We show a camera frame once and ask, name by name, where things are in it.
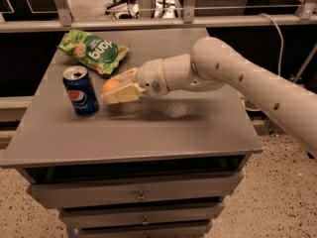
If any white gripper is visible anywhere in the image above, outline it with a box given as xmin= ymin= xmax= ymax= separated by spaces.
xmin=101 ymin=59 xmax=168 ymax=104

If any orange fruit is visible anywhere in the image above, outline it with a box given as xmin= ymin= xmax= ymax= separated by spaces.
xmin=101 ymin=79 xmax=120 ymax=93

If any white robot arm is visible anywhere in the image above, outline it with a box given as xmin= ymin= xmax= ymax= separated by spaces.
xmin=101 ymin=37 xmax=317 ymax=155

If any blue pepsi can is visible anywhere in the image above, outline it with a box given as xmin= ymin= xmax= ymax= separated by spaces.
xmin=62 ymin=65 xmax=99 ymax=116

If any green chip bag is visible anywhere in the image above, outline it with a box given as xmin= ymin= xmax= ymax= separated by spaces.
xmin=57 ymin=30 xmax=130 ymax=75

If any black office chair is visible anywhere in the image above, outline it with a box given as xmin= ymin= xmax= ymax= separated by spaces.
xmin=105 ymin=0 xmax=139 ymax=19

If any grey drawer cabinet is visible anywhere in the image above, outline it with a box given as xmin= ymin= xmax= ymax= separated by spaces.
xmin=0 ymin=27 xmax=264 ymax=238

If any top grey drawer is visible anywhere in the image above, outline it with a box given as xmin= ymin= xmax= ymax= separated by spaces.
xmin=27 ymin=172 xmax=244 ymax=208

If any grey drawer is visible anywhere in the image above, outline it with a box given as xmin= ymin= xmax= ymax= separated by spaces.
xmin=68 ymin=220 xmax=212 ymax=238
xmin=27 ymin=172 xmax=244 ymax=208
xmin=60 ymin=200 xmax=224 ymax=229

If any middle grey drawer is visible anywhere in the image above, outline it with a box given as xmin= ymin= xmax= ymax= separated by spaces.
xmin=60 ymin=200 xmax=224 ymax=229

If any bottom grey drawer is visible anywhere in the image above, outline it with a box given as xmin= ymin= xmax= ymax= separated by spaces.
xmin=68 ymin=220 xmax=212 ymax=238

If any metal railing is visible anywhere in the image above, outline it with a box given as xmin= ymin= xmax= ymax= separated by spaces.
xmin=0 ymin=0 xmax=317 ymax=33

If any white cable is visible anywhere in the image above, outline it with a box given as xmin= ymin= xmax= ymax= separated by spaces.
xmin=242 ymin=12 xmax=285 ymax=113

